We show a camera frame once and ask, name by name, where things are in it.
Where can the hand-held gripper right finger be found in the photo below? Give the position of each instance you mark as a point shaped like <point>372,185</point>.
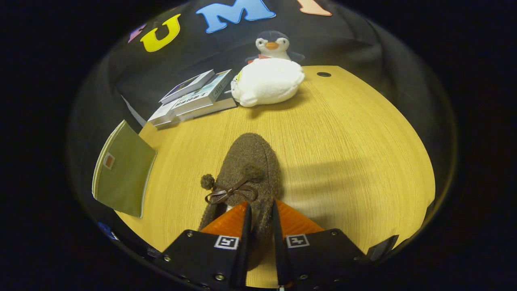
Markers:
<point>279,246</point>

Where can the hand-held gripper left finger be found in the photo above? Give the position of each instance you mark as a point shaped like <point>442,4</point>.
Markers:
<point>244,242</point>

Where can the brown fuzzy shoe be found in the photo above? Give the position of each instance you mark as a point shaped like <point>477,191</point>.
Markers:
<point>250,157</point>

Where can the green fabric storage box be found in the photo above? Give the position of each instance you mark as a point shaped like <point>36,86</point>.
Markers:
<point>125,173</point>

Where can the black book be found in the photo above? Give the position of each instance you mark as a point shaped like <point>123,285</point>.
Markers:
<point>218,106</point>

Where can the blue and white object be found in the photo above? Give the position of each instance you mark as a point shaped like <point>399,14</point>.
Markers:
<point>106,230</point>

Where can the book with pale blue cover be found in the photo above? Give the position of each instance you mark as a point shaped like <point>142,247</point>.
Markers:
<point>202,97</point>

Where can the white book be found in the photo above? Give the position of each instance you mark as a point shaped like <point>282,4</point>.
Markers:
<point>161,115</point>

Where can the white seal plush toy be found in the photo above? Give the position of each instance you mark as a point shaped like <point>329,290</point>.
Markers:
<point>270,81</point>

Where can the penguin plush toy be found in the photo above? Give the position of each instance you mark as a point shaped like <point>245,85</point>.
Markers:
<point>272,40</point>

